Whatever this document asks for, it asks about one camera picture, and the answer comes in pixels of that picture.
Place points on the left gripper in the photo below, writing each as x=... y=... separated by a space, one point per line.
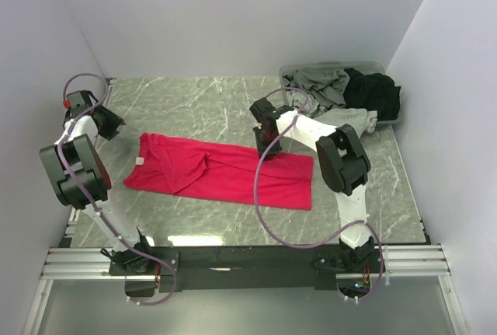
x=115 y=121

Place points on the light grey t-shirt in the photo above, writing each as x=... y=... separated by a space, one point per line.
x=362 y=120

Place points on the black t-shirt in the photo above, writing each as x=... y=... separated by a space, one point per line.
x=373 y=92

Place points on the grey plastic bin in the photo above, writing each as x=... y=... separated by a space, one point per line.
x=365 y=67

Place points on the aluminium rail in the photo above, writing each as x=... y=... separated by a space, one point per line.
x=397 y=260

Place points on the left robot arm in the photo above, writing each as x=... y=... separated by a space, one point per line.
x=80 y=179

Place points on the red t-shirt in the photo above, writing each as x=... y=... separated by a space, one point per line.
x=219 y=172

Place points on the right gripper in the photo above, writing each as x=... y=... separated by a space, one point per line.
x=265 y=150

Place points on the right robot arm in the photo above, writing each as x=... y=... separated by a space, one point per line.
x=344 y=168

